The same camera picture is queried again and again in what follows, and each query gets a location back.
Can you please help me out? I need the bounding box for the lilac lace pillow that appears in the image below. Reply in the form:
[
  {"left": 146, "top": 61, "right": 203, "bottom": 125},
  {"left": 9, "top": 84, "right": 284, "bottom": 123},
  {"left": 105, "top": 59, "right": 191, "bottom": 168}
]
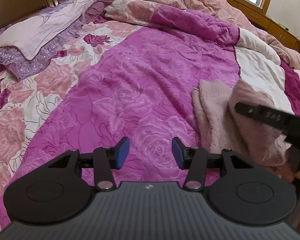
[{"left": 0, "top": 0, "right": 114, "bottom": 81}]

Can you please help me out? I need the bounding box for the magenta floral patchwork quilt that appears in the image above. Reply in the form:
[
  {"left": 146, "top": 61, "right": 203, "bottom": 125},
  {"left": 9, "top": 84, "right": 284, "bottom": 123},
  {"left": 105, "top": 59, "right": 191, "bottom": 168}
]
[{"left": 0, "top": 0, "right": 300, "bottom": 231}]

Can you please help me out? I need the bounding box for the long wooden side cabinet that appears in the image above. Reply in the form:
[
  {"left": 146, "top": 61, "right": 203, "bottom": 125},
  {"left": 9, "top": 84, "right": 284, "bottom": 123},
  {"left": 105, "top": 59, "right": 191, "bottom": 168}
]
[{"left": 227, "top": 0, "right": 300, "bottom": 54}]

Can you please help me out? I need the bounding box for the pink knitted cardigan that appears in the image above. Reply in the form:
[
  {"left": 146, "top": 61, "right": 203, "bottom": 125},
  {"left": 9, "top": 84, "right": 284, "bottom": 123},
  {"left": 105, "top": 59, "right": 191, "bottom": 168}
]
[{"left": 192, "top": 80, "right": 294, "bottom": 183}]

